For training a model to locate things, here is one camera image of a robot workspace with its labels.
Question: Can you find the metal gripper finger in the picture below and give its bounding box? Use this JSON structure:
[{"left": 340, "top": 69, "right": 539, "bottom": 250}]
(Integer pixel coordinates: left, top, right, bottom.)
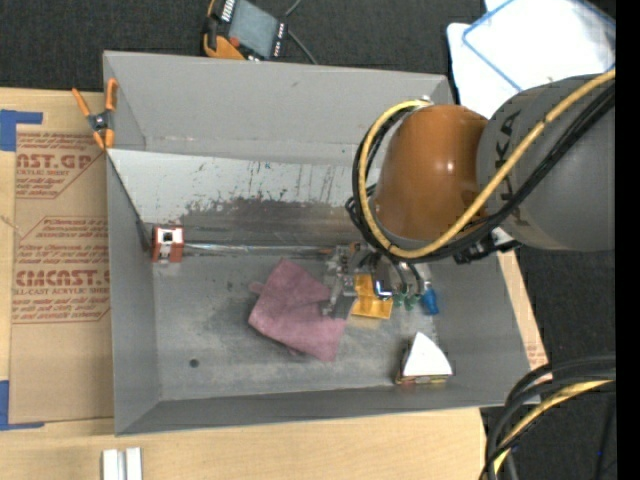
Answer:
[
  {"left": 322, "top": 253, "right": 344, "bottom": 318},
  {"left": 337, "top": 247, "right": 361, "bottom": 321}
]

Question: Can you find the yellow-orange flat packet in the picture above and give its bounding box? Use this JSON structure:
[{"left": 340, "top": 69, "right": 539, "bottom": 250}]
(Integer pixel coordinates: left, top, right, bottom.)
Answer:
[{"left": 350, "top": 273, "right": 395, "bottom": 321}]

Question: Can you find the pink cloth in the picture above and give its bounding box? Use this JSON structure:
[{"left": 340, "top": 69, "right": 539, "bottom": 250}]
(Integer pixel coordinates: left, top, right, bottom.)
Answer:
[{"left": 247, "top": 258, "right": 349, "bottom": 364}]

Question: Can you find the white wedge-shaped box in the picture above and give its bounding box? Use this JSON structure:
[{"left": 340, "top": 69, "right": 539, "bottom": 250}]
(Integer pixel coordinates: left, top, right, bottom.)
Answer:
[{"left": 394, "top": 331, "right": 455, "bottom": 386}]

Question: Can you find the grey metal bin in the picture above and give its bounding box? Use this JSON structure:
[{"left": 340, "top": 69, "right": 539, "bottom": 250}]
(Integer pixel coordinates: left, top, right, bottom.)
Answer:
[{"left": 102, "top": 50, "right": 545, "bottom": 437}]

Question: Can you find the orange and white small box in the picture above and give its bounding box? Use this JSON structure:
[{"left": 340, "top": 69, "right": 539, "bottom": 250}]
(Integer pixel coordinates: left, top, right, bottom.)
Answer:
[{"left": 150, "top": 224, "right": 186, "bottom": 265}]

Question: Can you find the brown cardboard board red print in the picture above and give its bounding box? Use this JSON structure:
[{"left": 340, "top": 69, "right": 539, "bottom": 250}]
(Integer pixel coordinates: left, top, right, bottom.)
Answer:
[{"left": 0, "top": 86, "right": 554, "bottom": 432}]

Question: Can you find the black cylinder on white bracket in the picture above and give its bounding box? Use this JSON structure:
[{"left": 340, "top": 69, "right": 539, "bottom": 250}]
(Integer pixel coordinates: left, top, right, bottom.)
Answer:
[{"left": 452, "top": 228, "right": 520, "bottom": 265}]

